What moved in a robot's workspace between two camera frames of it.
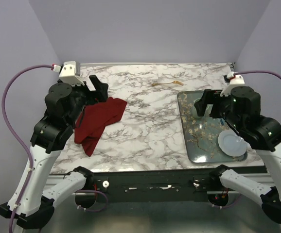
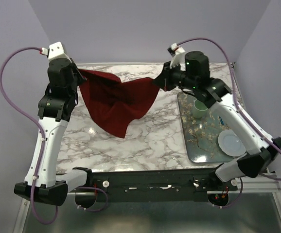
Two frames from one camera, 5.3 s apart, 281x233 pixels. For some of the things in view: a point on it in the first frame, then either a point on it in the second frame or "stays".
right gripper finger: [201, 105] -> [161, 81]
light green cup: [195, 110] stays
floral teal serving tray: [202, 134] stays
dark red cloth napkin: [93, 120] -> [113, 104]
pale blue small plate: [232, 143] stays
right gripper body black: [221, 105] -> [175, 77]
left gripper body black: [84, 95] -> [78, 77]
